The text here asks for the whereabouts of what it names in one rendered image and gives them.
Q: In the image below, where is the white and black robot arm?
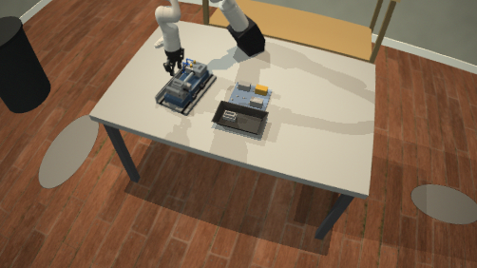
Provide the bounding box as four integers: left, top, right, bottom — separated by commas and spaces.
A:
155, 0, 249, 52

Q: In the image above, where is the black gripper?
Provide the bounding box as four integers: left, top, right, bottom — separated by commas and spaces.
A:
163, 47, 184, 77

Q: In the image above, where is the yellow block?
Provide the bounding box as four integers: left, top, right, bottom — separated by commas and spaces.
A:
255, 85, 268, 96

